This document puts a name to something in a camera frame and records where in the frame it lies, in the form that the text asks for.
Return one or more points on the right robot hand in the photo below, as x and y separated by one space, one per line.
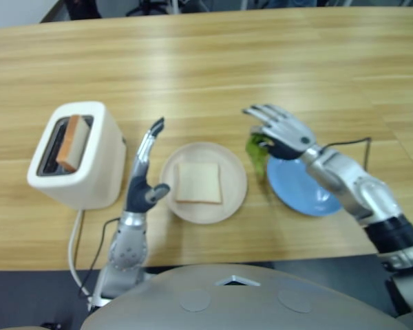
289 129

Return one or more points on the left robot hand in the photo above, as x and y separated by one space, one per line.
139 187

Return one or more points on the green lettuce leaf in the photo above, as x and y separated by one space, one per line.
258 154

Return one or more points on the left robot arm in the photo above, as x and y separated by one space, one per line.
127 252

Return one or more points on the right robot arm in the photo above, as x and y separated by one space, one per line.
368 209

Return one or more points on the cream toaster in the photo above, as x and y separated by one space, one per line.
96 165

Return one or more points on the blue plate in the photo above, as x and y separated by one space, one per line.
292 185

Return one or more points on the bread slice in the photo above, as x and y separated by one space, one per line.
198 182
74 146

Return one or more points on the beige plate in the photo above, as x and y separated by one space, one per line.
203 209

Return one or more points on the robot body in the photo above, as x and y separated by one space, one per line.
241 302

